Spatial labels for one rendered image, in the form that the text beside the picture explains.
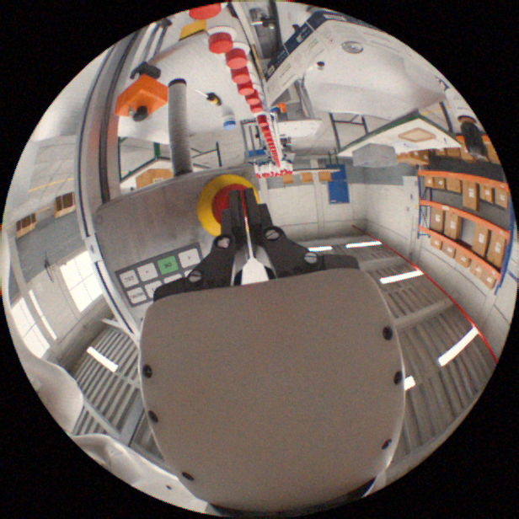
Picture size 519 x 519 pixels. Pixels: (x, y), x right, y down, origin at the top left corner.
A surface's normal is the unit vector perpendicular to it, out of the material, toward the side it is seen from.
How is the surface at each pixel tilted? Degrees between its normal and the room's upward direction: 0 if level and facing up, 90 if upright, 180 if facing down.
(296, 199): 90
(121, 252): 90
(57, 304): 90
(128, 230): 90
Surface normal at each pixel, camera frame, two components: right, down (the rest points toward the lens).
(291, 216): -0.11, 0.40
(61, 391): 0.82, -0.55
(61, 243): 0.98, -0.11
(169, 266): 0.43, 0.28
